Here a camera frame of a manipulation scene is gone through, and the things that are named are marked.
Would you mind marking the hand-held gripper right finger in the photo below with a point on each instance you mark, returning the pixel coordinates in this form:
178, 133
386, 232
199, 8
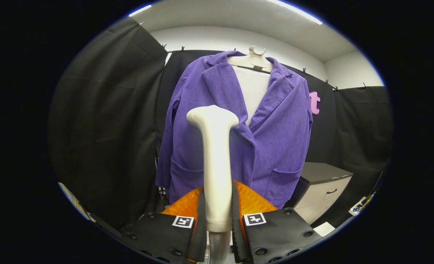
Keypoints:
236, 220

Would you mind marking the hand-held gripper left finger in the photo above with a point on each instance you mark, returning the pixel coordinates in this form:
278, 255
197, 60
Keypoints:
201, 220

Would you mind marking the white garment steamer head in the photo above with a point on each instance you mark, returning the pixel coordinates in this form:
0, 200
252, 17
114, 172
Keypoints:
215, 165

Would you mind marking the white paper sheet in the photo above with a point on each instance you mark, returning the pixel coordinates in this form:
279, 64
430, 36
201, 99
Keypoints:
324, 229

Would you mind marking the grey top white cabinet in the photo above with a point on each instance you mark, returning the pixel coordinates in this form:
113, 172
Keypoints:
323, 172

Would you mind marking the white tray of tools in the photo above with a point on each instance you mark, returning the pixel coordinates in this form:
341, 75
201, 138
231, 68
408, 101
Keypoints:
360, 207

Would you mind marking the patterned sheet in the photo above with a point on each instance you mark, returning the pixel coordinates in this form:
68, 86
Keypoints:
73, 201

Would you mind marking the white ironing form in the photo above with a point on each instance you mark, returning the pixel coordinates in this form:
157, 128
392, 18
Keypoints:
253, 91

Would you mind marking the cream plastic hanger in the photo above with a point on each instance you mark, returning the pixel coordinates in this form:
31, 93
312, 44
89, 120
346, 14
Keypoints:
253, 60

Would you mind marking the row of black clips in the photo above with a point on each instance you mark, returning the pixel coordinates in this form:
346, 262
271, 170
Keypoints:
303, 70

